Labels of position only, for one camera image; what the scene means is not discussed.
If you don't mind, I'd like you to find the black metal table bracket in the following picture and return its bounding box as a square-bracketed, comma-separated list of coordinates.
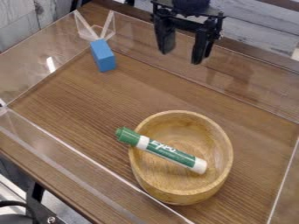
[26, 198, 66, 224]

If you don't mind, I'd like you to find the brown wooden bowl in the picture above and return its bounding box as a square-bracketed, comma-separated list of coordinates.
[127, 110, 233, 206]

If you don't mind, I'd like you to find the blue rectangular block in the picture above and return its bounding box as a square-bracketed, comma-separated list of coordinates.
[89, 39, 115, 72]

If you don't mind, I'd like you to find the clear acrylic tray wall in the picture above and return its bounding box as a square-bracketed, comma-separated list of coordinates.
[0, 8, 299, 224]

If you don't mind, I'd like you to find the black cable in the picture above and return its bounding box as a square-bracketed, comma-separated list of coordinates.
[0, 199, 38, 220]

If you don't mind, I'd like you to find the green Expo marker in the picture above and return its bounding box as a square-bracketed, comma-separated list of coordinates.
[115, 127, 208, 174]

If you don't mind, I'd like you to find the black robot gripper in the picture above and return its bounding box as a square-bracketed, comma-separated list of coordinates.
[150, 0, 225, 65]

